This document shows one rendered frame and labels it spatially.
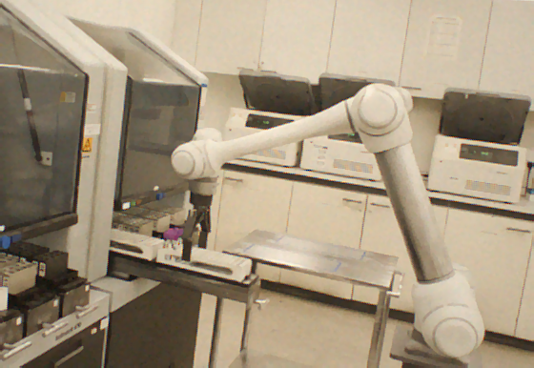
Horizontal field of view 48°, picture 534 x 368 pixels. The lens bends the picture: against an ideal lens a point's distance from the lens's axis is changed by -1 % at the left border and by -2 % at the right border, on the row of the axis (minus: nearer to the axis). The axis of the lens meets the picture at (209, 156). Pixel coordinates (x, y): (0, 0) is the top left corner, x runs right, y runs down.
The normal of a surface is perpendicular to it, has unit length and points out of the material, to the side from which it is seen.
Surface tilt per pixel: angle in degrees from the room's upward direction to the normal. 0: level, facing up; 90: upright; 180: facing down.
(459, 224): 90
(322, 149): 90
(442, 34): 90
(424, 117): 90
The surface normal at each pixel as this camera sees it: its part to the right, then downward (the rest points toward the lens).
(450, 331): -0.19, 0.24
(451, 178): -0.36, 0.07
